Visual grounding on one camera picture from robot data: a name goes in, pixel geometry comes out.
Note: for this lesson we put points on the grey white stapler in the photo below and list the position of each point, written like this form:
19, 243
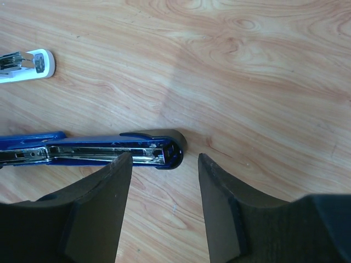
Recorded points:
25, 66

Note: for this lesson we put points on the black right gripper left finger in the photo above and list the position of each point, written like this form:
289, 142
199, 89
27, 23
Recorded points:
79, 223

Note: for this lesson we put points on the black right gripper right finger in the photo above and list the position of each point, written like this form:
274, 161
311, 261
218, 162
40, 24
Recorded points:
244, 224

